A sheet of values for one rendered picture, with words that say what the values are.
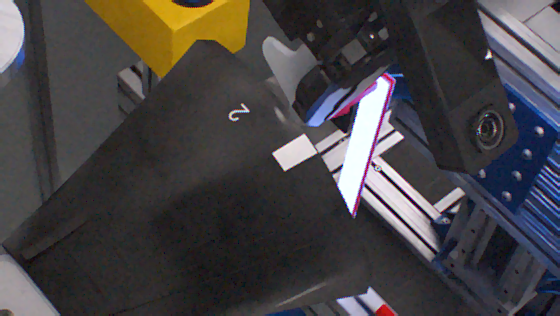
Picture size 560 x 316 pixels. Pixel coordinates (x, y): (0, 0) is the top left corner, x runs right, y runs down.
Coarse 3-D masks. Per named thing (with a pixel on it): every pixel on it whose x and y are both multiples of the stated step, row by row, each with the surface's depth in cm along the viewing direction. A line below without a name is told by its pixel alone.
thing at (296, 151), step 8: (304, 136) 81; (288, 144) 80; (296, 144) 81; (304, 144) 81; (280, 152) 80; (288, 152) 80; (296, 152) 80; (304, 152) 81; (312, 152) 81; (280, 160) 80; (288, 160) 80; (296, 160) 80; (288, 168) 80
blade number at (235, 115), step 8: (240, 96) 81; (232, 104) 80; (240, 104) 81; (248, 104) 81; (224, 112) 80; (232, 112) 80; (240, 112) 80; (248, 112) 80; (256, 112) 81; (224, 120) 80; (232, 120) 80; (240, 120) 80; (248, 120) 80; (232, 128) 80
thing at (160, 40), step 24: (96, 0) 112; (120, 0) 107; (144, 0) 104; (168, 0) 104; (216, 0) 104; (240, 0) 106; (120, 24) 110; (144, 24) 106; (168, 24) 102; (192, 24) 103; (216, 24) 106; (240, 24) 109; (144, 48) 108; (168, 48) 104; (240, 48) 113
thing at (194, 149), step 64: (192, 64) 81; (128, 128) 79; (192, 128) 79; (256, 128) 80; (64, 192) 76; (128, 192) 76; (192, 192) 77; (256, 192) 78; (320, 192) 80; (64, 256) 73; (128, 256) 73; (192, 256) 74; (256, 256) 76; (320, 256) 78
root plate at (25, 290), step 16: (0, 256) 73; (0, 272) 72; (16, 272) 73; (0, 288) 72; (16, 288) 72; (32, 288) 72; (0, 304) 71; (16, 304) 71; (32, 304) 71; (48, 304) 71
